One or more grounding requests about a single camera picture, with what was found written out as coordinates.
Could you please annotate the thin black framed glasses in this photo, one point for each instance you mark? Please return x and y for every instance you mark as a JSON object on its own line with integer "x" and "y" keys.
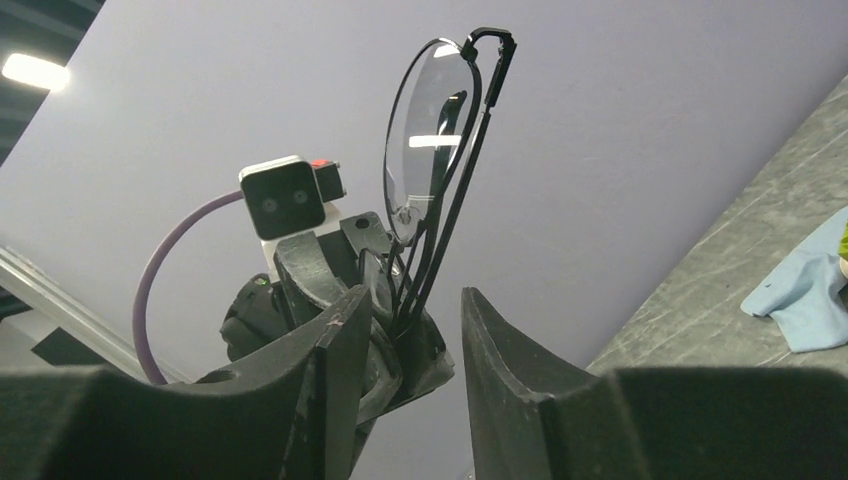
{"x": 438, "y": 122}

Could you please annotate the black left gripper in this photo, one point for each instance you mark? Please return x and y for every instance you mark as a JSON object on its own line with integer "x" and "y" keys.
{"x": 314, "y": 272}

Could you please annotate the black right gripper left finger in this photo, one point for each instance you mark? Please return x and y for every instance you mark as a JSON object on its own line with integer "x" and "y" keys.
{"x": 286, "y": 411}

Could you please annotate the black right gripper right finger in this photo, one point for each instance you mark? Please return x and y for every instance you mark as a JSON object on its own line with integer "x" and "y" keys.
{"x": 534, "y": 415}

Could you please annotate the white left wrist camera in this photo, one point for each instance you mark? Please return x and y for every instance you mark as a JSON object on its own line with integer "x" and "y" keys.
{"x": 290, "y": 195}

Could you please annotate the light blue cleaning cloth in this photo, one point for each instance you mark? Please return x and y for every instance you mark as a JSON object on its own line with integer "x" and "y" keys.
{"x": 802, "y": 293}

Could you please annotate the colourful toy brick car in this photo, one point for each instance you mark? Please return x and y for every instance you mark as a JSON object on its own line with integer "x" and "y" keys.
{"x": 842, "y": 253}

